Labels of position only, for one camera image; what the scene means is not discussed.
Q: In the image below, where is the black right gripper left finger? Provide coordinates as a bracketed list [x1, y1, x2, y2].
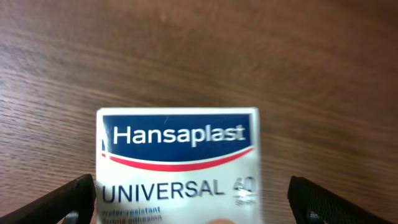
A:
[1, 174, 96, 224]

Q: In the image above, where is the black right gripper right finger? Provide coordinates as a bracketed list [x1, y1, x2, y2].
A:
[287, 176, 391, 224]

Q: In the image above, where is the white Hansaplast plaster box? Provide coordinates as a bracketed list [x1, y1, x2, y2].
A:
[96, 108, 263, 224]

